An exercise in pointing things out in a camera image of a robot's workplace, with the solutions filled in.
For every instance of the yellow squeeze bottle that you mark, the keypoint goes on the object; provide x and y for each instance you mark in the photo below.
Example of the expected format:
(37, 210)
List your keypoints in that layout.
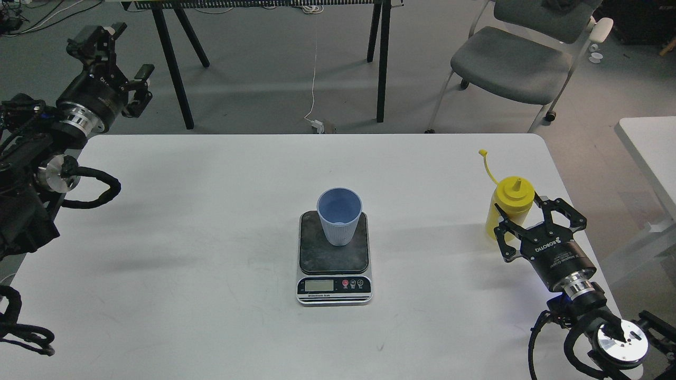
(513, 194)

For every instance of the grey office chair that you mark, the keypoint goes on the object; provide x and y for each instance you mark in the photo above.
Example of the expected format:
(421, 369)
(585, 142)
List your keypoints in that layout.
(520, 69)

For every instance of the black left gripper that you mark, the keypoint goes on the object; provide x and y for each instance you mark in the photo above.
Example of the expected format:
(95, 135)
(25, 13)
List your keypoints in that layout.
(90, 104)

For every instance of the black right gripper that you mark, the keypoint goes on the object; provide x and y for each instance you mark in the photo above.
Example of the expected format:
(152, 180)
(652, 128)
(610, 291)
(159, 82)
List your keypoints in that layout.
(550, 247)

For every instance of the digital kitchen scale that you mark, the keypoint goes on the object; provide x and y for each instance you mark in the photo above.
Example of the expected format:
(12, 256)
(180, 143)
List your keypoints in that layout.
(329, 275)

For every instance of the white side table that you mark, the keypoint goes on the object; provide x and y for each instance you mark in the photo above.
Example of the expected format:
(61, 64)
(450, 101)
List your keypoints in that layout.
(651, 143)

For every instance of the white power adapter with cable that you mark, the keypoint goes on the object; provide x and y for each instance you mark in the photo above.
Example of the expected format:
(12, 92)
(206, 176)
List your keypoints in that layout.
(319, 127)

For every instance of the blue plastic cup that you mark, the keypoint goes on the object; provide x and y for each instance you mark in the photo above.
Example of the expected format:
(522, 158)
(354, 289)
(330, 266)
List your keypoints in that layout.
(339, 210)

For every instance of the black trestle table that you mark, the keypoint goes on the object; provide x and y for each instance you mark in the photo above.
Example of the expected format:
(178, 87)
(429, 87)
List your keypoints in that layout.
(249, 70)

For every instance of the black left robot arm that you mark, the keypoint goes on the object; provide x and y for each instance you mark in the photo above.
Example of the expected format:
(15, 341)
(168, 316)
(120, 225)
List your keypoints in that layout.
(40, 172)

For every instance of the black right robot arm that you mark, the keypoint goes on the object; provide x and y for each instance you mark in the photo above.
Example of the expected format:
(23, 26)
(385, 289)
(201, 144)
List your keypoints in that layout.
(598, 344)

